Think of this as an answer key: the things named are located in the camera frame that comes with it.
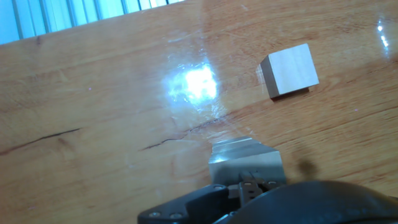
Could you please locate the glossy brown wooden board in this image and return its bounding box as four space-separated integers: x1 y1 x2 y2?
0 0 398 224

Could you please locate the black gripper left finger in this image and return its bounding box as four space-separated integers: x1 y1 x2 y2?
138 170 257 224

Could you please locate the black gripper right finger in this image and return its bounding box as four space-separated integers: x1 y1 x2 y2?
255 171 284 192

